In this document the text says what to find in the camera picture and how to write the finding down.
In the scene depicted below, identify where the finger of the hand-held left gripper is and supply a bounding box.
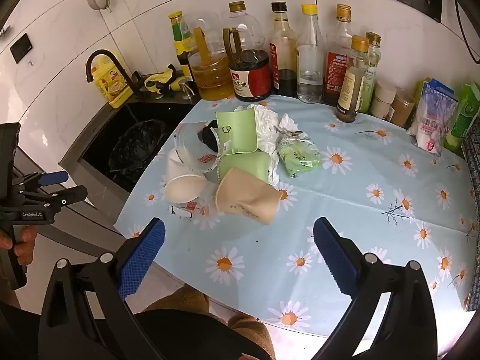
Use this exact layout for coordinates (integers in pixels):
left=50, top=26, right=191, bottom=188
left=20, top=185, right=89, bottom=211
left=14, top=170, right=69, bottom=191

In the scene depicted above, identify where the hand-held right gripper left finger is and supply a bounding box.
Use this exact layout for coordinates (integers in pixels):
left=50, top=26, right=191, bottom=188
left=37, top=217, right=166, bottom=360

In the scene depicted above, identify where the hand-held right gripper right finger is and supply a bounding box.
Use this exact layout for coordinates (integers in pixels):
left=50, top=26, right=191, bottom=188
left=311, top=217, right=442, bottom=360

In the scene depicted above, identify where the white paper cup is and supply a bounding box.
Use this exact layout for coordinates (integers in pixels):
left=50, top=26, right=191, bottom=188
left=165, top=148, right=211, bottom=205

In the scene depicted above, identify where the black trash bin with litter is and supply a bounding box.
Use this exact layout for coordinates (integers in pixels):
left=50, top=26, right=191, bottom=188
left=109, top=119, right=167, bottom=184

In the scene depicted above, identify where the beige paper cup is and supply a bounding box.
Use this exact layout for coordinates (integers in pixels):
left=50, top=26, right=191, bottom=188
left=215, top=166, right=284, bottom=226

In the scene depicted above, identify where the green snack packet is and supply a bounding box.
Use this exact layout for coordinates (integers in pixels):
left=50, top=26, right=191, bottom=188
left=277, top=137, right=323, bottom=179

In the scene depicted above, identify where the clear plastic cup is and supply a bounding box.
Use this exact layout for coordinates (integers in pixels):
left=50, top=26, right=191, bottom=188
left=174, top=122, right=231, bottom=175

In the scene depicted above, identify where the green paper cup piece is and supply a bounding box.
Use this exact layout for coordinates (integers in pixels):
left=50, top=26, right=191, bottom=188
left=218, top=151, right=272, bottom=182

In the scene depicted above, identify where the green packet wrapper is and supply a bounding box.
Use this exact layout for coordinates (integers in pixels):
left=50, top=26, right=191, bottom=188
left=215, top=106, right=259, bottom=154

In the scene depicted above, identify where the person's left hand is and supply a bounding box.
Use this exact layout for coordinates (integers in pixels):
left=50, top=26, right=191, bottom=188
left=0, top=226, right=38, bottom=267

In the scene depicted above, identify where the black kitchen sink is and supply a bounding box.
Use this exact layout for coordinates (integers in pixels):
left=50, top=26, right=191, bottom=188
left=77, top=99, right=199, bottom=194

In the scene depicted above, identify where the light blue daisy tablecloth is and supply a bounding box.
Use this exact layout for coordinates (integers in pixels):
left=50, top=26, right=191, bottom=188
left=112, top=94, right=480, bottom=336

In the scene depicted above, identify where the brown fleece clothing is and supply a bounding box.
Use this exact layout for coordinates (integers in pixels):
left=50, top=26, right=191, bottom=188
left=144, top=283, right=276, bottom=360

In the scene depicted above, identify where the clear plastic wrapper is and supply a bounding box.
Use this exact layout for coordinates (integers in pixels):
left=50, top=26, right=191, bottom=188
left=169, top=191, right=226, bottom=218

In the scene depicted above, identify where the black clothing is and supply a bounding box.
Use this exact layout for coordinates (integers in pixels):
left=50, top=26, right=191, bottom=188
left=133, top=309, right=272, bottom=360

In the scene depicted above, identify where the yellow dish soap bottle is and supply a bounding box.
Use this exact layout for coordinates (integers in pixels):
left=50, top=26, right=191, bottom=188
left=92, top=53, right=135, bottom=109

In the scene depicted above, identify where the small metal spoon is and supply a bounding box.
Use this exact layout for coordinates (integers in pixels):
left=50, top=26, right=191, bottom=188
left=275, top=125, right=304, bottom=137

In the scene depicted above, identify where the black faucet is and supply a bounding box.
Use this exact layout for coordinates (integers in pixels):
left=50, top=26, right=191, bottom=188
left=85, top=49, right=141, bottom=94

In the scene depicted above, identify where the crumpled white tissue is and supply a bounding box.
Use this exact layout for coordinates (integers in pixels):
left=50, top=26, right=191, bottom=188
left=234, top=104, right=282, bottom=186
left=277, top=112, right=309, bottom=139

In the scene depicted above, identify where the yellow cleaning cloth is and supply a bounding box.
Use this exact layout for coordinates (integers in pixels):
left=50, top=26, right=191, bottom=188
left=144, top=65, right=188, bottom=96

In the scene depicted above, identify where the metal soap dispenser pump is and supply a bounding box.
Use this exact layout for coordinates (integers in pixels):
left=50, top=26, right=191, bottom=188
left=177, top=79, right=197, bottom=102

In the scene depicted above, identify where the blue patterned cloth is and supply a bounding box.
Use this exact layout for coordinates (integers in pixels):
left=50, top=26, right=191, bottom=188
left=460, top=127, right=480, bottom=256

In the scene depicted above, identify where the brown spice jar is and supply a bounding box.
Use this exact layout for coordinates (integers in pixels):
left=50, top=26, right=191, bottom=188
left=390, top=88, right=416, bottom=127

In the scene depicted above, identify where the white jar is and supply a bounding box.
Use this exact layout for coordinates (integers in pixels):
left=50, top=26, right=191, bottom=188
left=369, top=79, right=397, bottom=120

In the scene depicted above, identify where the beige label bottle gold cap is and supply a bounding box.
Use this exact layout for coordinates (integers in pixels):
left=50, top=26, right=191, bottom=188
left=335, top=35, right=370, bottom=124

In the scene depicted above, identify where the white plastic bag blue top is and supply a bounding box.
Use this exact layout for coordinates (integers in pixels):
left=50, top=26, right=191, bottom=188
left=407, top=78, right=460, bottom=156

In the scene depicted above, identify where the large cooking oil jug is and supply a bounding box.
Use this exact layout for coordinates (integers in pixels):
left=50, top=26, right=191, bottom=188
left=184, top=11, right=231, bottom=101

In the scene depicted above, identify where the green bottle yellow label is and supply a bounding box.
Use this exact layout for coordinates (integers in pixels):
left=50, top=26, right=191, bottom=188
left=168, top=10, right=194, bottom=79

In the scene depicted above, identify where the clear bottle yellow cap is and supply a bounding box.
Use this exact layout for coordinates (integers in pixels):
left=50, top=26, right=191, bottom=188
left=296, top=4, right=325, bottom=104

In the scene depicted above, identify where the red label bottle gold cap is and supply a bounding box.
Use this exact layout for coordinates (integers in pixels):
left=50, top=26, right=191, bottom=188
left=323, top=4, right=355, bottom=106

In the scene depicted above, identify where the soy sauce jug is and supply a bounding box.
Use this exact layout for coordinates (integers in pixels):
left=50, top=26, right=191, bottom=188
left=222, top=2, right=273, bottom=102

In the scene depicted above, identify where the green label bottle gold cap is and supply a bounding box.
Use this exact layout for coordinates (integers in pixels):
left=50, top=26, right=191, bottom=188
left=358, top=32, right=382, bottom=113

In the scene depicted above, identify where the dark vinegar bottle black cap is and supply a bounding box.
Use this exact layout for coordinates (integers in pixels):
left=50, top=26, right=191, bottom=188
left=269, top=2, right=299, bottom=98

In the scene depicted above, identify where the black wall switch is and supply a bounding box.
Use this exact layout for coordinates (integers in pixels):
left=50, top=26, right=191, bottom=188
left=10, top=33, right=34, bottom=64

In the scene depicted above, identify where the black power cable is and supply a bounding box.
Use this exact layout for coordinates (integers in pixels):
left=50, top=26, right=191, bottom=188
left=454, top=0, right=480, bottom=64

